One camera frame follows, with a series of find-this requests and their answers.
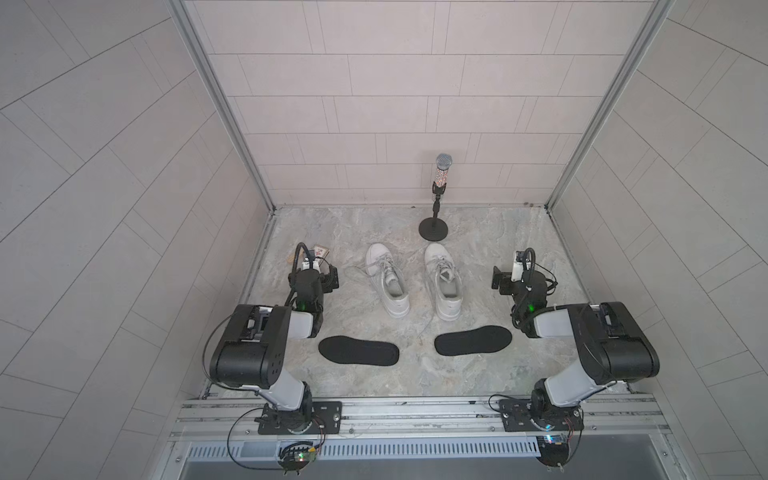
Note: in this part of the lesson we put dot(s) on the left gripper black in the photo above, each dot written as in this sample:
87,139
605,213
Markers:
327,278

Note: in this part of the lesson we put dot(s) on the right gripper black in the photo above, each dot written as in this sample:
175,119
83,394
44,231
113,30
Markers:
500,278

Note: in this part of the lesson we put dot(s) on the black insole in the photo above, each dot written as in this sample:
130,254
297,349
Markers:
347,350
486,339

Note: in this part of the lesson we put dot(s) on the white sneaker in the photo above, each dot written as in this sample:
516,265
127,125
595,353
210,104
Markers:
387,280
443,281

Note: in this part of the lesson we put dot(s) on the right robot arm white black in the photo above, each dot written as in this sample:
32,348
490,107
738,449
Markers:
611,347

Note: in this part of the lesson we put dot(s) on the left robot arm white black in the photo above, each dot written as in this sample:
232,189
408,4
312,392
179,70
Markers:
251,352

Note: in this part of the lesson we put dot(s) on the small printed card box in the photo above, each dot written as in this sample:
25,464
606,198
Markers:
320,251

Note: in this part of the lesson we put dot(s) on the black stand with microphone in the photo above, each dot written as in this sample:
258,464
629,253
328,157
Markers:
433,228

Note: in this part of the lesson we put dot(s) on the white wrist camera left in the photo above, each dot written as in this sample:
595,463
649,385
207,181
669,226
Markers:
314,264

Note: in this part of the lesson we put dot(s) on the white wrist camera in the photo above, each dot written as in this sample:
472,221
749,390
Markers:
518,266
314,264

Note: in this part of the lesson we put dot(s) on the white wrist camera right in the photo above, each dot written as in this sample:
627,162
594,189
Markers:
518,266

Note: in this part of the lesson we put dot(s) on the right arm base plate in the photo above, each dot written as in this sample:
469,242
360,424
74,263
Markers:
521,415

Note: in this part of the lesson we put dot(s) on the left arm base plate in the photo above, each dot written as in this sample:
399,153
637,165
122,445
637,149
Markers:
327,416

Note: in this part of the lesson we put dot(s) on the aluminium mounting rail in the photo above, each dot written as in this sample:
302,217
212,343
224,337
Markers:
417,417

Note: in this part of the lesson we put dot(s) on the right controller board with cables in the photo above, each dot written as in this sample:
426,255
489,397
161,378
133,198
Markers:
558,450

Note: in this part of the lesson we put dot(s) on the controller board with cables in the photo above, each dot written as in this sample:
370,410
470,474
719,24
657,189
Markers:
558,450
292,458

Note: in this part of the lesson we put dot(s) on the left controller board with cables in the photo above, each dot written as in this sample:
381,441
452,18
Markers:
292,458

